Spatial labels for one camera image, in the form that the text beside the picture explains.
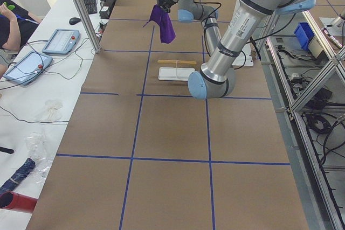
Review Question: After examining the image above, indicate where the purple towel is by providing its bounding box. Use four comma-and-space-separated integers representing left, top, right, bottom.
143, 4, 176, 44

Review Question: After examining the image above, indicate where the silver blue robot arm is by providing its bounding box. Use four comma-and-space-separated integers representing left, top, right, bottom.
157, 0, 316, 99

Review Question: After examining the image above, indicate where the wooden rack rod right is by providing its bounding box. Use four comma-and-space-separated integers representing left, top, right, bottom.
157, 59, 198, 63

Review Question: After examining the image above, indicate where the white towel rack base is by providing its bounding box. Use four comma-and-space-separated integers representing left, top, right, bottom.
158, 67, 195, 81

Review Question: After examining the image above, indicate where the black box with label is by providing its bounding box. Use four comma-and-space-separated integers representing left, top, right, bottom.
99, 6, 111, 19

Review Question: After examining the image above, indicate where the black keyboard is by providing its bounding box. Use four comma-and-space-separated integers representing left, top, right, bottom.
83, 0, 97, 14

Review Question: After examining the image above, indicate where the black computer mouse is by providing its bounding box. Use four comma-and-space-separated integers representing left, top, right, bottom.
68, 17, 81, 25

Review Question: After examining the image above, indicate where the teach pendant far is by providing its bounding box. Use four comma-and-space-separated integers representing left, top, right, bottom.
42, 29, 80, 55

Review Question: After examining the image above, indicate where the teach pendant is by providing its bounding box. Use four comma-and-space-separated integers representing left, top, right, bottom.
42, 29, 80, 55
3, 51, 53, 85

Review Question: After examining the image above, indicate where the blue storage bin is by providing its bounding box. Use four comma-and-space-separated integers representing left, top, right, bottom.
294, 22, 315, 51

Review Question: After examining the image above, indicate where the white crumpled cloth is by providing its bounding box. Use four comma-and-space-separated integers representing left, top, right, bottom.
35, 99, 63, 122

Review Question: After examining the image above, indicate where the seated person black shirt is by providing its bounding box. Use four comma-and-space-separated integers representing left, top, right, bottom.
0, 0, 43, 79

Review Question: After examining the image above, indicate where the teach pendant near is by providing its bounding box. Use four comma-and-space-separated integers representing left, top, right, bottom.
3, 51, 53, 85

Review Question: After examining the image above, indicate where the clear plastic bag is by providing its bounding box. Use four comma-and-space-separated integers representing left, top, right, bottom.
25, 130, 54, 186

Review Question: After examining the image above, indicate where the red cylinder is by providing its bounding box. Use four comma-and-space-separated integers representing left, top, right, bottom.
1, 191, 38, 213

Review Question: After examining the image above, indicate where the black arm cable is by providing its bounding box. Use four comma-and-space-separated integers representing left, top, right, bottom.
194, 1, 247, 71

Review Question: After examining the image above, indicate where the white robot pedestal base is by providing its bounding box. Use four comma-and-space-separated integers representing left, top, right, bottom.
232, 44, 254, 67

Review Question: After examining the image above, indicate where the aluminium frame post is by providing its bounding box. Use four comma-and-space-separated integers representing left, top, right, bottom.
73, 0, 101, 53

